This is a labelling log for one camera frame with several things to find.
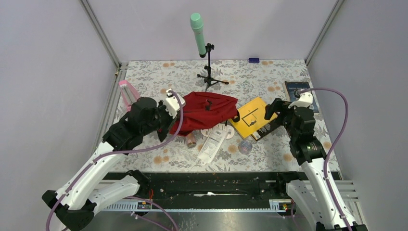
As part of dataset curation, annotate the pink metronome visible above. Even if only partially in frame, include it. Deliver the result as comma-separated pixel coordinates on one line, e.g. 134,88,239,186
118,80,140,112

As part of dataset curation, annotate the mint green microphone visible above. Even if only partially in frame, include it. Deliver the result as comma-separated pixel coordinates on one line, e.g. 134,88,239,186
190,13,207,58

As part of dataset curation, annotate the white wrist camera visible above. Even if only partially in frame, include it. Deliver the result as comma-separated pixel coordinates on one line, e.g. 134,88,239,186
163,89,186,118
288,92,313,108

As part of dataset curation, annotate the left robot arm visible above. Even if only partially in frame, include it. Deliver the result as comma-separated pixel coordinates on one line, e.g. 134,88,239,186
42,95,185,231

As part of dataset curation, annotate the white labelled flat packet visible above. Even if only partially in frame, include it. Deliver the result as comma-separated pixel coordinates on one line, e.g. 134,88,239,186
198,124,229,165

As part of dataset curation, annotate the black microphone tripod stand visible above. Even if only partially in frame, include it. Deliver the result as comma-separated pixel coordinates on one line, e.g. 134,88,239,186
197,43,229,92

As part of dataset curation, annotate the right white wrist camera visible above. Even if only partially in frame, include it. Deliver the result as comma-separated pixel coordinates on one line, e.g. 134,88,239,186
288,92,313,108

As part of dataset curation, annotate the white oval card package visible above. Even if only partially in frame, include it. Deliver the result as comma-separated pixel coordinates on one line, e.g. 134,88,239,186
200,124,235,139

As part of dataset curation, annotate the red backpack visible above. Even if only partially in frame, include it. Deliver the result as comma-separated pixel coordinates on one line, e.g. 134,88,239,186
178,92,241,136

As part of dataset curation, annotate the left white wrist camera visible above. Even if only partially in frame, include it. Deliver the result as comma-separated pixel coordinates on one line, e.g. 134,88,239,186
163,89,186,118

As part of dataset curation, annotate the small blue block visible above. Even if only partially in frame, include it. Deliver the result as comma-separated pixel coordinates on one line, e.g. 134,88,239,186
248,58,260,64

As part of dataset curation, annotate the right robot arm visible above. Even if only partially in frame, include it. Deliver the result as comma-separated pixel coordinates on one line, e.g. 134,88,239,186
265,98,368,231

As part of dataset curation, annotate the black book under yellow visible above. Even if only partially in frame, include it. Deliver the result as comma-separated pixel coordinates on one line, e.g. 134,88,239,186
251,120,280,141

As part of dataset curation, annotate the clear round plastic container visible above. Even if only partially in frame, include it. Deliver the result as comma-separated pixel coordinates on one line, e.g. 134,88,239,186
238,140,253,154

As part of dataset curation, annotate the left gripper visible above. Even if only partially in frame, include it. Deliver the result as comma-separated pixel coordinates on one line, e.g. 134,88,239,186
142,100,181,136

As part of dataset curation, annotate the pink lid crayon jar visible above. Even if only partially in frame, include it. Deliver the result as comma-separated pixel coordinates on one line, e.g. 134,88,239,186
186,132,196,148

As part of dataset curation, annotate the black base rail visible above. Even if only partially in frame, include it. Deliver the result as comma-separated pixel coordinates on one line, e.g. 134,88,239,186
102,171,342,210

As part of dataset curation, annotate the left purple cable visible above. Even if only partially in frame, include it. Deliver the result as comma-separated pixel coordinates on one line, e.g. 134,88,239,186
45,90,185,231

